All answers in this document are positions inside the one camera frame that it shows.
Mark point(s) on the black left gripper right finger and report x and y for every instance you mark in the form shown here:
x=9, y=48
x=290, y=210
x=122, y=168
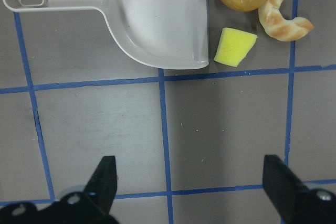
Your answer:
x=284, y=189

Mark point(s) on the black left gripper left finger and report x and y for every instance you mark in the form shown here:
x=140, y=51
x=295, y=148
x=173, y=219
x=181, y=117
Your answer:
x=102, y=186

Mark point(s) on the yellow sponge piece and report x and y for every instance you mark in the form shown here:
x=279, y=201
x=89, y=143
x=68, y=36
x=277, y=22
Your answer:
x=233, y=46

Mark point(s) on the bread croissant piece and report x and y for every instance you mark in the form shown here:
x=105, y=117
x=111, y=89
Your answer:
x=279, y=28

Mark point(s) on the beige plastic dustpan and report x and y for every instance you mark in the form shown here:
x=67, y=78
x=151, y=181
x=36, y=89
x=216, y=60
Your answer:
x=166, y=34

